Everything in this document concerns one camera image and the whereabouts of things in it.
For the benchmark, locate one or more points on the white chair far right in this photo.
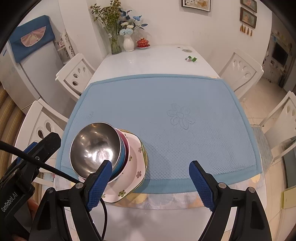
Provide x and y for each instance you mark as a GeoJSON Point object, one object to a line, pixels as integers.
{"type": "Point", "coordinates": [241, 72]}

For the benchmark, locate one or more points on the small framed picture upper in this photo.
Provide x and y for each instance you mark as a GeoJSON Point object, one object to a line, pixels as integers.
{"type": "Point", "coordinates": [250, 4]}

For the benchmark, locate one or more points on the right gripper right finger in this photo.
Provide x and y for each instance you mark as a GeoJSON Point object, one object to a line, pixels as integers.
{"type": "Point", "coordinates": [250, 221]}

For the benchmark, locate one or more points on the blue steel bowl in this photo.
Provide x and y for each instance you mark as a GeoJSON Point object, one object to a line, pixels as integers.
{"type": "Point", "coordinates": [118, 167]}

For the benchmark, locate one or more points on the small framed picture lower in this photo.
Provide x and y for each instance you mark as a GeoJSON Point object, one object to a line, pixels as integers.
{"type": "Point", "coordinates": [248, 18]}

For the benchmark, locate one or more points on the white vase with blue flowers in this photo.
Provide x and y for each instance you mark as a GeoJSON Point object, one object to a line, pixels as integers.
{"type": "Point", "coordinates": [127, 25]}

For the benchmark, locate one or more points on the pink polka dot bowl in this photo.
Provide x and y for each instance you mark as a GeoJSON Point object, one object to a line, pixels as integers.
{"type": "Point", "coordinates": [94, 144]}

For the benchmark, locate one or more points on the red steel bowl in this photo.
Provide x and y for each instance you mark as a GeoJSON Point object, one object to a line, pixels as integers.
{"type": "Point", "coordinates": [127, 155]}

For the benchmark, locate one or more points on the large floral square plate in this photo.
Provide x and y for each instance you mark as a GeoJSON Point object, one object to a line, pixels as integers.
{"type": "Point", "coordinates": [136, 167]}

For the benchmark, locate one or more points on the white refrigerator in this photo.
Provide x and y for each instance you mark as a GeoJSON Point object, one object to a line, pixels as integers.
{"type": "Point", "coordinates": [34, 78]}

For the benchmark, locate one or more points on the blue fridge cover cloth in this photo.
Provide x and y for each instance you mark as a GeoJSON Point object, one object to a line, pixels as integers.
{"type": "Point", "coordinates": [30, 37]}

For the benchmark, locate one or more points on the blue quilted table mat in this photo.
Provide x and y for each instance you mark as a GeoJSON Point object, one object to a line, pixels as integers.
{"type": "Point", "coordinates": [179, 119]}

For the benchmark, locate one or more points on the small framed picture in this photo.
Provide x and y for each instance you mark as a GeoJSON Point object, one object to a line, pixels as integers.
{"type": "Point", "coordinates": [248, 18]}
{"type": "Point", "coordinates": [250, 4]}

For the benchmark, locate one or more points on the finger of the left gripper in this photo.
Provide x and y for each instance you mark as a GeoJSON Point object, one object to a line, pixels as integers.
{"type": "Point", "coordinates": [45, 148]}
{"type": "Point", "coordinates": [24, 155]}

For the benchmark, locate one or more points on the white chair far left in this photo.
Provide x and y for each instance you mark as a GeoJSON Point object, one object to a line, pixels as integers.
{"type": "Point", "coordinates": [75, 76]}

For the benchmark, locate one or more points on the red lidded tea cup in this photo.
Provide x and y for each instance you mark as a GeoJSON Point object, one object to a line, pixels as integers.
{"type": "Point", "coordinates": [143, 43]}

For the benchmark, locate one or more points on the white chair near right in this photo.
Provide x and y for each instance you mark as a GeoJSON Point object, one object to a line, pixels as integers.
{"type": "Point", "coordinates": [280, 133]}

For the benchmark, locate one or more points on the small floral square plate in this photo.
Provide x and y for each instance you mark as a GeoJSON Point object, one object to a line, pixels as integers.
{"type": "Point", "coordinates": [116, 190]}

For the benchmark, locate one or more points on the green white candy wrapper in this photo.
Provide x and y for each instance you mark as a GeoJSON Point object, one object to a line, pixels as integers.
{"type": "Point", "coordinates": [191, 59]}

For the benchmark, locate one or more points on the green glass vase with stems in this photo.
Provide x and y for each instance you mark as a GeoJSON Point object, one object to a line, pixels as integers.
{"type": "Point", "coordinates": [109, 17]}

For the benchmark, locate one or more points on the large framed flower picture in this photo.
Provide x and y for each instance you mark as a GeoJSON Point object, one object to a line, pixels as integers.
{"type": "Point", "coordinates": [203, 5]}

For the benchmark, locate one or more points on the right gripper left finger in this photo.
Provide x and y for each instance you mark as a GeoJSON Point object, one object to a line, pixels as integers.
{"type": "Point", "coordinates": [50, 222]}

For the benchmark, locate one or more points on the orange hanging wall ornaments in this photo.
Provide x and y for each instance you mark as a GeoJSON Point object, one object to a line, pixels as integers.
{"type": "Point", "coordinates": [246, 30]}

